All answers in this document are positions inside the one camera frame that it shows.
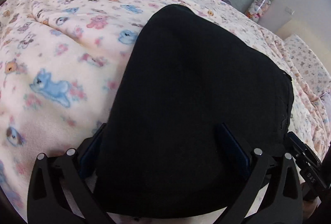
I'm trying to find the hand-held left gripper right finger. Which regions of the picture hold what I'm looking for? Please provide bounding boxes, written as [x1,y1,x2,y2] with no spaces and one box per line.
[219,123,304,224]

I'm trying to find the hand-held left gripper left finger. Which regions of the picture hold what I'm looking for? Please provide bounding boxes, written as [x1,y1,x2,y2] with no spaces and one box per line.
[27,123,112,224]

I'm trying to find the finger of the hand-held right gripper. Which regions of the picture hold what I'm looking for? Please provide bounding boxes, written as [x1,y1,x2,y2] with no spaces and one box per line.
[286,131,317,171]

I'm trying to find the black pants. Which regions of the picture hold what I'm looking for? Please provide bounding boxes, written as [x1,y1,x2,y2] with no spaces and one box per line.
[94,4,295,220]

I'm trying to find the bear printed pillow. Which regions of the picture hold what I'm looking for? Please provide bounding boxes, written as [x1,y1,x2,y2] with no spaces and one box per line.
[283,34,331,101]

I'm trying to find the teddy bear printed blanket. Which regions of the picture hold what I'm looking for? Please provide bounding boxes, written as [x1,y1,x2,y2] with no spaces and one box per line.
[0,0,331,224]

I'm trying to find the cream bed headboard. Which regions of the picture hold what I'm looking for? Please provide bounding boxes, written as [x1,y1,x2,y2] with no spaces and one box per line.
[275,19,331,55]

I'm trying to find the clear tube of plush toys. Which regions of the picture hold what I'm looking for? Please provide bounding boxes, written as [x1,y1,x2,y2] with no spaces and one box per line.
[246,0,275,24]

